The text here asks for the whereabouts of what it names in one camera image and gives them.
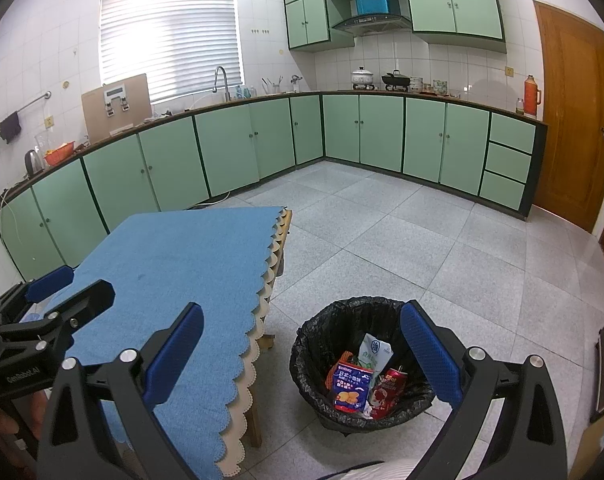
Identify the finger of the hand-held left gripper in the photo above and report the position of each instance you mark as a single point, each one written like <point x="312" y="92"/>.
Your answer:
<point x="49" y="282"/>
<point x="82" y="300"/>

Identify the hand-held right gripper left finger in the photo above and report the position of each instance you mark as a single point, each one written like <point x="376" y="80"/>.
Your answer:
<point x="174" y="355"/>

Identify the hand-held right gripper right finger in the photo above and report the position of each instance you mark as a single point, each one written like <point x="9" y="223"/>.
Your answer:
<point x="431" y="355"/>

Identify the red crushed soda can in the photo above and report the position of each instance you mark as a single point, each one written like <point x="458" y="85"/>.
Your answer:
<point x="386" y="390"/>

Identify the white green salt packet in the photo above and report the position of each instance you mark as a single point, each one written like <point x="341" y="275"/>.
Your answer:
<point x="374" y="355"/>

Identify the blue snack packet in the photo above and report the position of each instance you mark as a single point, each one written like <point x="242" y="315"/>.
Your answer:
<point x="352" y="382"/>

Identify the large orange foam net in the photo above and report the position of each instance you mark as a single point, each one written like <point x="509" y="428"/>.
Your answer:
<point x="329" y="375"/>

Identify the black trash bin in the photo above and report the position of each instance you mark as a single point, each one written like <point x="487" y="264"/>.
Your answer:
<point x="322" y="330"/>

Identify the person's left hand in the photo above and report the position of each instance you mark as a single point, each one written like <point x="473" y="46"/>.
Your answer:
<point x="2" y="420"/>

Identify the blue scalloped tablecloth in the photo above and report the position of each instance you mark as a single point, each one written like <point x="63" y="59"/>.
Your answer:
<point x="172" y="260"/>

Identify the wooden table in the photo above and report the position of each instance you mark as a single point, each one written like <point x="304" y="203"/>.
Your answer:
<point x="255" y="425"/>

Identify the steel electric kettle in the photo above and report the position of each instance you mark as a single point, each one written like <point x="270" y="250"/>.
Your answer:
<point x="33" y="162"/>

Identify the orange plastic basin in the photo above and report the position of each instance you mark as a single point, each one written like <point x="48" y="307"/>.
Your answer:
<point x="59" y="155"/>

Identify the person's striped trouser leg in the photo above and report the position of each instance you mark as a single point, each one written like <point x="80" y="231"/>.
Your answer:
<point x="371" y="470"/>

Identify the dark towel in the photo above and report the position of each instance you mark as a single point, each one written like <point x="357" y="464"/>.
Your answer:
<point x="9" y="127"/>

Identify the green base cabinets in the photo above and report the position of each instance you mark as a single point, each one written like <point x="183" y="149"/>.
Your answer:
<point x="371" y="130"/>

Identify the steel kitchen faucet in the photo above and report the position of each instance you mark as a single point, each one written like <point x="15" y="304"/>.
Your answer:
<point x="227" y="91"/>

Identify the dish soap bottles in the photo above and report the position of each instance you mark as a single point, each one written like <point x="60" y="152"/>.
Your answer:
<point x="244" y="92"/>

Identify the small glass jar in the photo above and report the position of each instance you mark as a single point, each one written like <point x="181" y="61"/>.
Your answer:
<point x="520" y="106"/>

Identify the wooden door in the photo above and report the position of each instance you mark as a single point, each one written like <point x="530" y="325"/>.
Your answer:
<point x="571" y="120"/>

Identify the white window blind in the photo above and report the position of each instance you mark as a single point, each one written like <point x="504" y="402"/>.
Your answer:
<point x="172" y="35"/>

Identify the red thermos flask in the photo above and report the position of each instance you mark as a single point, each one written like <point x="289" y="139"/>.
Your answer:
<point x="532" y="97"/>

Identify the black wok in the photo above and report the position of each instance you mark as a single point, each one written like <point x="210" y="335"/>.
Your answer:
<point x="395" y="80"/>

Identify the white cooking pot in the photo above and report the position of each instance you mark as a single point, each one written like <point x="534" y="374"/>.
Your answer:
<point x="362" y="78"/>

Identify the utensil holder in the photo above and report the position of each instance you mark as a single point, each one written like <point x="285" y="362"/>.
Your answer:
<point x="272" y="86"/>

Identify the black range hood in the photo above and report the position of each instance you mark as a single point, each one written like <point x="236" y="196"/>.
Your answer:
<point x="371" y="24"/>

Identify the blue box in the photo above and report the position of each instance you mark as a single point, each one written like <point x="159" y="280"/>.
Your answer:
<point x="374" y="0"/>

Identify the steel towel rail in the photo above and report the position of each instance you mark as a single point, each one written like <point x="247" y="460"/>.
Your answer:
<point x="32" y="102"/>

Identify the green wall cabinets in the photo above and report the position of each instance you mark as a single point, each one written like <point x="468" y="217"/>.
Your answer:
<point x="451" y="5"/>

